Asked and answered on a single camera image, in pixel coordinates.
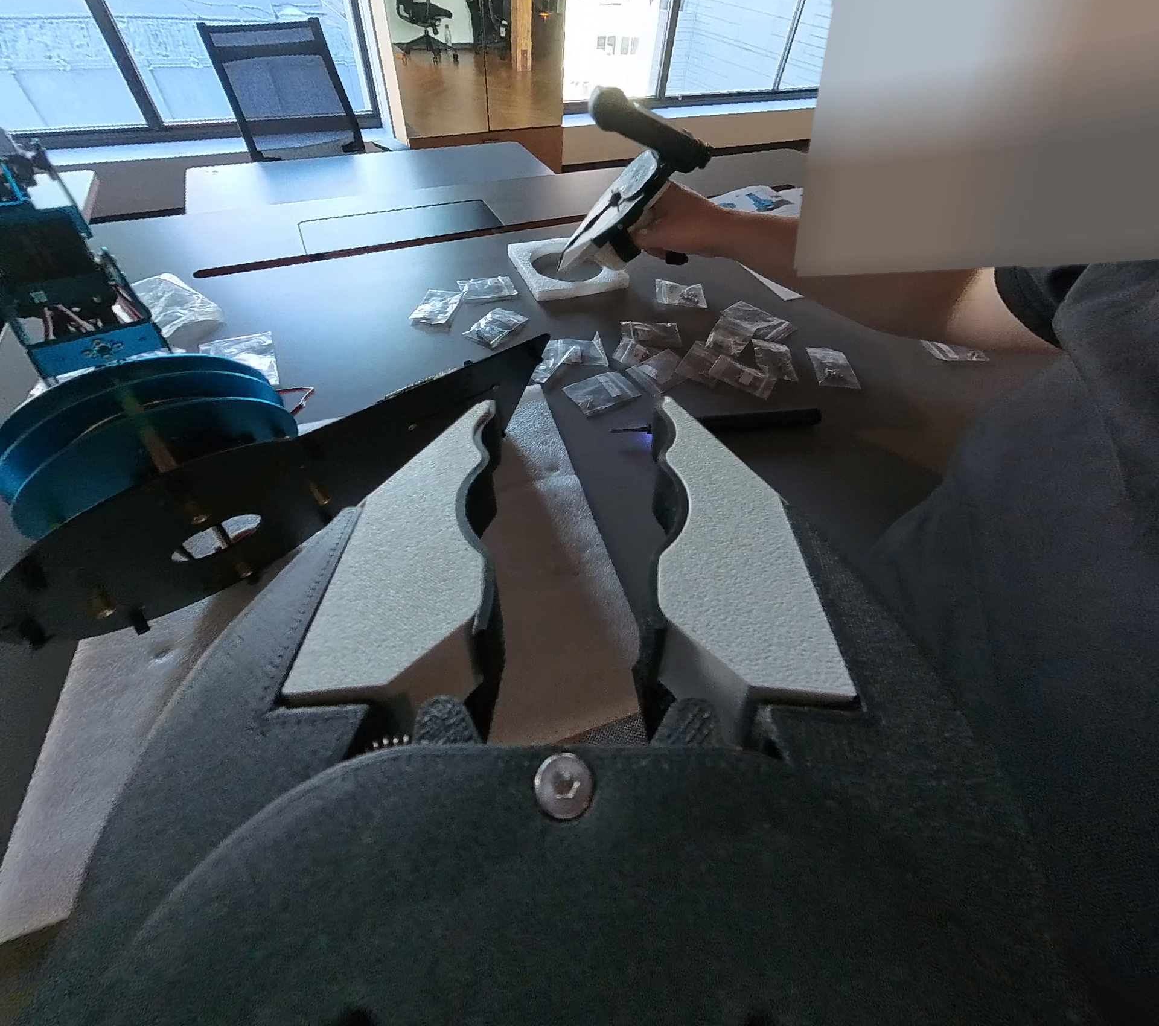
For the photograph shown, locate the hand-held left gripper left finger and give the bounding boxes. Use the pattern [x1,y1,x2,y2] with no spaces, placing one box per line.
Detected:
[281,400,506,719]

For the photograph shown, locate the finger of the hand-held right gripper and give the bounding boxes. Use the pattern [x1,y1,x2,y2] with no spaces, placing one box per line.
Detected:
[555,150,657,274]
[564,168,657,273]

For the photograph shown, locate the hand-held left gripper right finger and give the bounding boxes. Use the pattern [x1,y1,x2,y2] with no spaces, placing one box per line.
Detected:
[634,397,860,710]

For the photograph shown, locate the white foam block with hole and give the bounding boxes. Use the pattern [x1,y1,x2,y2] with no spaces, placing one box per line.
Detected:
[507,237,631,305]

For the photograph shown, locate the black electric screwdriver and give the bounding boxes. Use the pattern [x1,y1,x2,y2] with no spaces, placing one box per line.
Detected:
[697,407,822,432]

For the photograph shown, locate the blue toy robot arm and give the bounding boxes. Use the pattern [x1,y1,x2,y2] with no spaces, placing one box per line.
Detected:
[0,130,552,651]

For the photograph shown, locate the person's right forearm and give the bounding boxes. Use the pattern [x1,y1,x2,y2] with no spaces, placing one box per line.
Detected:
[720,200,1065,350]

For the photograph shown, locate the dark grey desk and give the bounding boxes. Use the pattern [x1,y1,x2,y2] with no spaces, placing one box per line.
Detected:
[185,141,555,217]
[0,150,997,855]

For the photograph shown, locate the person's right hand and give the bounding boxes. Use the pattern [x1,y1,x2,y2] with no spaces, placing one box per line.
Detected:
[632,182,731,263]

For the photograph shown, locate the printed instruction sheet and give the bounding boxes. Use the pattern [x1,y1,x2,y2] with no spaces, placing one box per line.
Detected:
[715,184,803,218]

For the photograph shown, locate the grey foam sheet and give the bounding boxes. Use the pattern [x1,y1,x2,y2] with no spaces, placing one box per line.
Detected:
[0,387,653,946]

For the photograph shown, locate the scattered small parts bags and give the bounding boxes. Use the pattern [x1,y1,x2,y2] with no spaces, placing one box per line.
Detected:
[407,275,990,418]

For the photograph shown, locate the flat clear plastic bag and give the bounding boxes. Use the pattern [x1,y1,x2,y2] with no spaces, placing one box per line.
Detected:
[199,331,282,386]

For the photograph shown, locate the black mesh office chair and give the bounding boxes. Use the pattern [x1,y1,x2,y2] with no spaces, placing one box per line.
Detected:
[196,18,368,164]

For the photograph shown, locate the crumpled clear plastic bag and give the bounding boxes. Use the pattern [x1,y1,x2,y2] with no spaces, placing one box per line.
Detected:
[134,273,225,339]

